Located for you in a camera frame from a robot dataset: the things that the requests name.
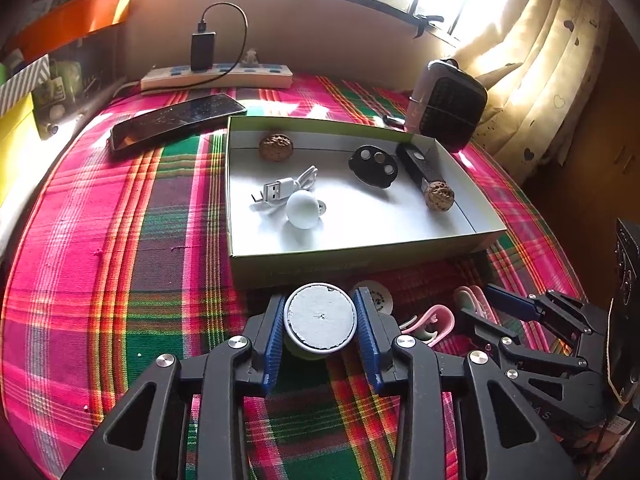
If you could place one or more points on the small grey desktop heater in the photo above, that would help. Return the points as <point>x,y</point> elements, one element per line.
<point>450,105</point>

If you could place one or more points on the green and white cardboard box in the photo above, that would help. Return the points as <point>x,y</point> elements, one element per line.
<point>360,220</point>

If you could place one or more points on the cream heart print curtain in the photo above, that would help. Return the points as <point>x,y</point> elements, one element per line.
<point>540,60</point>

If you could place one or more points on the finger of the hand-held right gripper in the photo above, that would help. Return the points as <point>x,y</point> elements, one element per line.
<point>515,305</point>
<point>487,332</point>

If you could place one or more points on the white plug adapter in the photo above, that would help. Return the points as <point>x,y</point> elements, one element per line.
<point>251,57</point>

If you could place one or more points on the white round disc green base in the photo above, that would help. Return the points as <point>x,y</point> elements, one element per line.
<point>320,317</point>

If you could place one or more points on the black smartphone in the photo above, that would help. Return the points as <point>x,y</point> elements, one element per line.
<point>175,120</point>

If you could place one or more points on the brown walnut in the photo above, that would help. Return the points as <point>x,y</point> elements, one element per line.
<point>275,146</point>
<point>439,194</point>

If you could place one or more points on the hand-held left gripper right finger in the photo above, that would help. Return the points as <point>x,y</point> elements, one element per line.
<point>365,340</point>

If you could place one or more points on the dark wooden cabinet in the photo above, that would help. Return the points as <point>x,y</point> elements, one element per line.
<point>600,170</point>

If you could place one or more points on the white power strip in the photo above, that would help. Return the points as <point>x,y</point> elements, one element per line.
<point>250,79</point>

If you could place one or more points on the striped box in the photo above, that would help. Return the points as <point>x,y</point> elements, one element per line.
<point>25,82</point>

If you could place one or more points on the clear storage drawer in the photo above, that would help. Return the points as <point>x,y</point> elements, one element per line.
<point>85,75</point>

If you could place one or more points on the black key fob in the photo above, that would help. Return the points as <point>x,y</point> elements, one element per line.
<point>372,172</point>

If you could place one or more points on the black charger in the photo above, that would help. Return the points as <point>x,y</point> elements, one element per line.
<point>202,52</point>

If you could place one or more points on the pink hair clip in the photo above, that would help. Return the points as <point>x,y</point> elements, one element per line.
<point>440,317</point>
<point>470,297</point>

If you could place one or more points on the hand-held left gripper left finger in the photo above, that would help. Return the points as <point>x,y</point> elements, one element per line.
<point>272,345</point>

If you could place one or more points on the yellow box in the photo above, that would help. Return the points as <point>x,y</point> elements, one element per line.
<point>15,145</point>

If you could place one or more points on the plaid cloth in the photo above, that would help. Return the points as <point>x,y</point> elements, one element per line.
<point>125,260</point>

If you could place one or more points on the white round cap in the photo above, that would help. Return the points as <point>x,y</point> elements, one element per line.
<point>378,300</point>

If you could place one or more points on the orange container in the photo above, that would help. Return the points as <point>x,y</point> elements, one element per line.
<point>75,15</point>

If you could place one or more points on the black and grey bike light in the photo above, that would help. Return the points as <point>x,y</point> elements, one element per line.
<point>415,160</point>

